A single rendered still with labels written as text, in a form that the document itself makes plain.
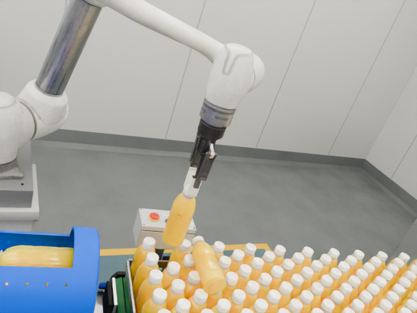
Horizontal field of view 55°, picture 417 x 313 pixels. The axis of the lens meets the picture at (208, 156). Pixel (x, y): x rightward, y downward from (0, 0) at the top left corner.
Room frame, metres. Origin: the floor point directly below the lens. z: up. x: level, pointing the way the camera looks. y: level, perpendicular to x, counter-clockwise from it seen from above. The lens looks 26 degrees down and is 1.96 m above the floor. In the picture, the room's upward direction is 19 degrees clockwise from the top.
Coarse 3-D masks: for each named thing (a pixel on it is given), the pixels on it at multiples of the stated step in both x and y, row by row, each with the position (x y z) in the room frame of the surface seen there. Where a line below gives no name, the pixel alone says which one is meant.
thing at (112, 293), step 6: (108, 282) 0.88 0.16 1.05; (114, 282) 0.88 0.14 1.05; (108, 288) 0.85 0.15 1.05; (114, 288) 0.86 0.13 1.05; (108, 294) 0.83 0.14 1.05; (114, 294) 0.84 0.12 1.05; (102, 300) 0.87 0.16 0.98; (108, 300) 0.82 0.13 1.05; (114, 300) 0.82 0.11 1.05; (102, 306) 0.85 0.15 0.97; (108, 306) 0.80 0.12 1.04; (114, 306) 0.80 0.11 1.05; (108, 312) 0.80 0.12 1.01; (114, 312) 0.80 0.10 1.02
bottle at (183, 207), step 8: (176, 200) 1.02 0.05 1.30; (184, 200) 1.02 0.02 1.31; (192, 200) 1.03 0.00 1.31; (176, 208) 1.01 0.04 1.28; (184, 208) 1.01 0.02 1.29; (192, 208) 1.02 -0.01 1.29; (176, 216) 1.00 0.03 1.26; (184, 216) 1.00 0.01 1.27; (192, 216) 1.03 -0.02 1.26; (168, 224) 1.01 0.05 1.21; (176, 224) 1.00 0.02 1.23; (184, 224) 1.01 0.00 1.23; (168, 232) 1.01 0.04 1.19; (176, 232) 1.00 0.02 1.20; (184, 232) 1.02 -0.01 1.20; (168, 240) 1.00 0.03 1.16; (176, 240) 1.01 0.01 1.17
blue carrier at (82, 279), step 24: (0, 240) 0.84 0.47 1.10; (24, 240) 0.86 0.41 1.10; (48, 240) 0.89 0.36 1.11; (72, 240) 0.92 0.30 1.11; (96, 240) 0.81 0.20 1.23; (96, 264) 0.75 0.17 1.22; (0, 288) 0.63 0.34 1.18; (24, 288) 0.65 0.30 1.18; (48, 288) 0.67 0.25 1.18; (72, 288) 0.69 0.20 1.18; (96, 288) 0.72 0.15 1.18; (0, 312) 0.61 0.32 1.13; (24, 312) 0.63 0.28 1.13; (48, 312) 0.65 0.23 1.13; (72, 312) 0.67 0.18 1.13
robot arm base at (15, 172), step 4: (16, 156) 1.20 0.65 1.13; (16, 160) 1.20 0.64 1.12; (4, 164) 1.14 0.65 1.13; (8, 164) 1.15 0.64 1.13; (12, 164) 1.17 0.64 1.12; (16, 164) 1.20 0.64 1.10; (0, 168) 1.13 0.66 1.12; (4, 168) 1.14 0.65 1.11; (8, 168) 1.15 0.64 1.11; (12, 168) 1.17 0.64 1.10; (16, 168) 1.18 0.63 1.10; (0, 172) 1.13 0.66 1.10; (4, 172) 1.14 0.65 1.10; (8, 172) 1.15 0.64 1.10; (12, 172) 1.16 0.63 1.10; (16, 172) 1.17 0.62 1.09; (20, 172) 1.18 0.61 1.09; (0, 176) 1.12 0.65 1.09; (4, 176) 1.13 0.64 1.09; (8, 176) 1.14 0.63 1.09; (12, 176) 1.15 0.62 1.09; (16, 176) 1.15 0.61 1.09; (20, 176) 1.16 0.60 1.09
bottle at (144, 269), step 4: (144, 260) 0.99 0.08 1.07; (140, 264) 0.98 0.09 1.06; (144, 264) 0.97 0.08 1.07; (148, 264) 0.96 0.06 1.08; (156, 264) 0.98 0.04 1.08; (140, 268) 0.96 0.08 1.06; (144, 268) 0.96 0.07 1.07; (148, 268) 0.96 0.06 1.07; (152, 268) 0.96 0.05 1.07; (156, 268) 0.97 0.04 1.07; (140, 272) 0.95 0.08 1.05; (144, 272) 0.95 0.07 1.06; (148, 272) 0.95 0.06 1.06; (136, 276) 0.96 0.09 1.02; (140, 276) 0.95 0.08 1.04; (144, 276) 0.95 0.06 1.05; (136, 280) 0.96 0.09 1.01; (140, 280) 0.95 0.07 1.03; (132, 284) 0.97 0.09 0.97; (136, 284) 0.95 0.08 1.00; (140, 284) 0.95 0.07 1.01; (136, 288) 0.95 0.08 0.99; (136, 292) 0.95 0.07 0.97; (136, 296) 0.95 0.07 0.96; (128, 300) 0.96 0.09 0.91
